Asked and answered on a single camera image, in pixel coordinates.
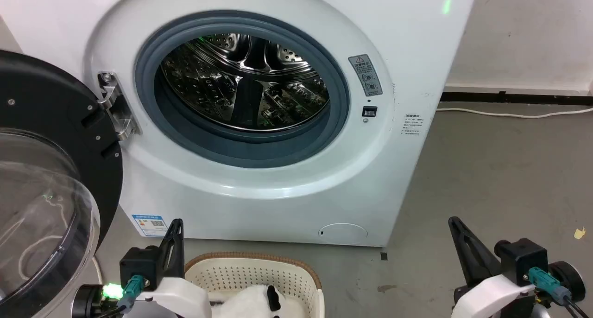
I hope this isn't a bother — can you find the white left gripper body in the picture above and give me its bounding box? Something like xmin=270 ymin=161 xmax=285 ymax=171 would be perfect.
xmin=133 ymin=276 xmax=213 ymax=318

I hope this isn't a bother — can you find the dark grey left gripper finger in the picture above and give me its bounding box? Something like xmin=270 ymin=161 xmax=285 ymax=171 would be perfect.
xmin=159 ymin=219 xmax=185 ymax=278

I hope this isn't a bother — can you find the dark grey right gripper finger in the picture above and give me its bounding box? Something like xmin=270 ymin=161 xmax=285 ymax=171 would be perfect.
xmin=448 ymin=216 xmax=504 ymax=289

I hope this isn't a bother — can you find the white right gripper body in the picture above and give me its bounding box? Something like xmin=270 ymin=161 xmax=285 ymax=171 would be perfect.
xmin=453 ymin=274 xmax=536 ymax=318

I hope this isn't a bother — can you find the white front-load washing machine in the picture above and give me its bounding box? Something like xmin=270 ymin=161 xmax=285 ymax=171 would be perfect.
xmin=0 ymin=0 xmax=478 ymax=248

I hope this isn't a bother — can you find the blue-edged energy label sticker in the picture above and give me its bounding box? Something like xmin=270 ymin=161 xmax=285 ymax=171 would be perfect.
xmin=131 ymin=214 xmax=168 ymax=238

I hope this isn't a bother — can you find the cream perforated laundry basket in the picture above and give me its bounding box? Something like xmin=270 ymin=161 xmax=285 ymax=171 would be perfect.
xmin=184 ymin=252 xmax=325 ymax=318

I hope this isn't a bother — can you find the white and black panda plush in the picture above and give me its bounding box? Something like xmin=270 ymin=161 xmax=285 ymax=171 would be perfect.
xmin=211 ymin=285 xmax=283 ymax=318

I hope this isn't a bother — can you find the grey rubber door gasket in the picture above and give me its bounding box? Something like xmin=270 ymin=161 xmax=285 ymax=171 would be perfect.
xmin=134 ymin=10 xmax=350 ymax=169

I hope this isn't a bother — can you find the round white filter cover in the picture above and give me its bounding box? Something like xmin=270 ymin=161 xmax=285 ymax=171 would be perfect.
xmin=319 ymin=223 xmax=368 ymax=245

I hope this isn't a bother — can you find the metal door hinge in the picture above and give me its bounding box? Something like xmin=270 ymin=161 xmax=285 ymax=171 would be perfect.
xmin=97 ymin=71 xmax=142 ymax=141

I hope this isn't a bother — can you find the small printed text sticker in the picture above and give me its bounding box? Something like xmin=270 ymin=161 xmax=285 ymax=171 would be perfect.
xmin=401 ymin=114 xmax=421 ymax=137

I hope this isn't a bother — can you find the black baseboard strip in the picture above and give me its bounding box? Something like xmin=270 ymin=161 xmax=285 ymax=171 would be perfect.
xmin=440 ymin=91 xmax=593 ymax=106

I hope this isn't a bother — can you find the stainless steel washer drum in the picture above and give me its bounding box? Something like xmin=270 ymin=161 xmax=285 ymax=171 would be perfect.
xmin=160 ymin=33 xmax=330 ymax=132

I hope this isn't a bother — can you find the black washer door, clear glass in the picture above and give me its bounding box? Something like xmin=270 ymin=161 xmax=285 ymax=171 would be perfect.
xmin=0 ymin=50 xmax=124 ymax=318

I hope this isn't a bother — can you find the grey warning sticker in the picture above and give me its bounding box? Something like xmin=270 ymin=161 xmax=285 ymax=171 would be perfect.
xmin=348 ymin=54 xmax=384 ymax=97

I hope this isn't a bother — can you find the teal left cable connector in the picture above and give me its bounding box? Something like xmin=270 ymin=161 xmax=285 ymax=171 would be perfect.
xmin=117 ymin=275 xmax=145 ymax=309

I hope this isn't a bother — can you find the teal cable connector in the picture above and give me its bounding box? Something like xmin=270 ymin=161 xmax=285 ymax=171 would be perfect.
xmin=528 ymin=267 xmax=573 ymax=305
xmin=117 ymin=275 xmax=145 ymax=309

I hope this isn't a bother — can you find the teal right cable connector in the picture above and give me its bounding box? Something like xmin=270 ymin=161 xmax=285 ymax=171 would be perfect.
xmin=528 ymin=267 xmax=573 ymax=305

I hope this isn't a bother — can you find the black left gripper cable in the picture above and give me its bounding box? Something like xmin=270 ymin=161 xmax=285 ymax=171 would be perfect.
xmin=98 ymin=304 xmax=126 ymax=318

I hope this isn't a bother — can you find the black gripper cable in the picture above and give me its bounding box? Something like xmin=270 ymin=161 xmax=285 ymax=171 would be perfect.
xmin=563 ymin=297 xmax=591 ymax=318
xmin=98 ymin=304 xmax=126 ymax=318

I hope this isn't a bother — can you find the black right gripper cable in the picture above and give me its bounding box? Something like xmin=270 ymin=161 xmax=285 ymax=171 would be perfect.
xmin=563 ymin=297 xmax=591 ymax=318

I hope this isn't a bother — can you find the white cable on floor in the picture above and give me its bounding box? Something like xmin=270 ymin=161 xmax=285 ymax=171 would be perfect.
xmin=435 ymin=106 xmax=593 ymax=119

